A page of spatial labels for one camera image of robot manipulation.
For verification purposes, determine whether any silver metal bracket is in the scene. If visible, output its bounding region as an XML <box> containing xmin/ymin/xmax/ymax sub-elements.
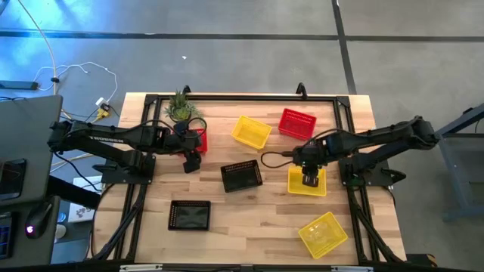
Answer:
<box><xmin>119</xmin><ymin>264</ymin><xmax>163</xmax><ymax>272</ymax></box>
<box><xmin>330</xmin><ymin>265</ymin><xmax>374</xmax><ymax>272</ymax></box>

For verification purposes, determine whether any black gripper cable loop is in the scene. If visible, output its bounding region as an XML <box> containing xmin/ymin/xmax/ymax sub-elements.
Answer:
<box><xmin>260</xmin><ymin>150</ymin><xmax>303</xmax><ymax>169</ymax></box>

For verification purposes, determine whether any black diagonal frame strut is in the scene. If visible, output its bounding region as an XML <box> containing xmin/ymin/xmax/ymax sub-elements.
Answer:
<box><xmin>347</xmin><ymin>187</ymin><xmax>404</xmax><ymax>264</ymax></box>
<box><xmin>90</xmin><ymin>184</ymin><xmax>149</xmax><ymax>261</ymax></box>

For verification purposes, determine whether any black power strip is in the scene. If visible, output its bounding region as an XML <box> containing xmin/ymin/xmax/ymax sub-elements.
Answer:
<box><xmin>0</xmin><ymin>80</ymin><xmax>39</xmax><ymax>91</ymax></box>

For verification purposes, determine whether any black metal table frame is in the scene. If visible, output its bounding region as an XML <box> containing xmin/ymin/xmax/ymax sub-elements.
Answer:
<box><xmin>113</xmin><ymin>92</ymin><xmax>379</xmax><ymax>265</ymax></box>

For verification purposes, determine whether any red plastic basket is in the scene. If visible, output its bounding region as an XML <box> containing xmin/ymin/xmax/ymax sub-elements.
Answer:
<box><xmin>278</xmin><ymin>108</ymin><xmax>318</xmax><ymax>141</ymax></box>
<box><xmin>191</xmin><ymin>128</ymin><xmax>209</xmax><ymax>154</ymax></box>

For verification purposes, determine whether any white cardboard box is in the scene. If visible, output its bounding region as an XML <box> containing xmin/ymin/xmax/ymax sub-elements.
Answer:
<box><xmin>67</xmin><ymin>175</ymin><xmax>103</xmax><ymax>223</ymax></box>

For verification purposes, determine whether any black keyboard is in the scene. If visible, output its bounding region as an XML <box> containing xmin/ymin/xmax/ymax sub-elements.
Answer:
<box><xmin>0</xmin><ymin>213</ymin><xmax>14</xmax><ymax>260</ymax></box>

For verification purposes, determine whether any black computer mouse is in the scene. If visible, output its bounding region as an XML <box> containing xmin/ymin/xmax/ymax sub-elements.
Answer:
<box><xmin>24</xmin><ymin>203</ymin><xmax>54</xmax><ymax>240</ymax></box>

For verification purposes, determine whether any white floor cable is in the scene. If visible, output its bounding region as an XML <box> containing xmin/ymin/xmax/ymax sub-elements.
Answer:
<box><xmin>33</xmin><ymin>61</ymin><xmax>119</xmax><ymax>110</ymax></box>

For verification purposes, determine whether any black plastic basket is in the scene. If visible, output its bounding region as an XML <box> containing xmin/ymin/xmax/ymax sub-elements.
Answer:
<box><xmin>167</xmin><ymin>199</ymin><xmax>212</xmax><ymax>232</ymax></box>
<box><xmin>220</xmin><ymin>159</ymin><xmax>264</xmax><ymax>193</ymax></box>

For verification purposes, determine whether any grey metal cart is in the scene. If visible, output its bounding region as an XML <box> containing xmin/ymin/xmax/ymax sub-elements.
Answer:
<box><xmin>434</xmin><ymin>102</ymin><xmax>484</xmax><ymax>224</ymax></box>

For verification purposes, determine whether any cream floor cable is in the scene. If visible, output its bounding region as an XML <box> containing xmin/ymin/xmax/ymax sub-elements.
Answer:
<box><xmin>17</xmin><ymin>0</ymin><xmax>58</xmax><ymax>96</ymax></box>

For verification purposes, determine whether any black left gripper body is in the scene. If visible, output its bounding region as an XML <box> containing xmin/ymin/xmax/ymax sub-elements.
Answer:
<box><xmin>174</xmin><ymin>131</ymin><xmax>204</xmax><ymax>155</ymax></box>

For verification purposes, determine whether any black gantry base bar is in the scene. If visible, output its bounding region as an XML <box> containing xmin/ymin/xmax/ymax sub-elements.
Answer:
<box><xmin>0</xmin><ymin>260</ymin><xmax>484</xmax><ymax>272</ymax></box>

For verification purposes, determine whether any yellow plastic basket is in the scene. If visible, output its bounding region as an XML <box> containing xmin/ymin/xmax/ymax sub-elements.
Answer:
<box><xmin>231</xmin><ymin>115</ymin><xmax>273</xmax><ymax>150</ymax></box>
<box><xmin>297</xmin><ymin>211</ymin><xmax>349</xmax><ymax>260</ymax></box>
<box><xmin>287</xmin><ymin>165</ymin><xmax>327</xmax><ymax>197</ymax></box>

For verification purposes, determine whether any succulent plant in black pot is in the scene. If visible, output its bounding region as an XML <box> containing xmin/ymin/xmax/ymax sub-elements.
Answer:
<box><xmin>163</xmin><ymin>89</ymin><xmax>205</xmax><ymax>133</ymax></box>

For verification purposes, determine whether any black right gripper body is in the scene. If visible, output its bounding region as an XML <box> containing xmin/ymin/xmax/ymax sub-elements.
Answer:
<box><xmin>293</xmin><ymin>143</ymin><xmax>330</xmax><ymax>170</ymax></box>

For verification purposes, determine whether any grey desk top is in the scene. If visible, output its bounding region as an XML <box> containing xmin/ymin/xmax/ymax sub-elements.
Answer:
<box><xmin>0</xmin><ymin>196</ymin><xmax>61</xmax><ymax>267</ymax></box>
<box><xmin>0</xmin><ymin>94</ymin><xmax>64</xmax><ymax>207</ymax></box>

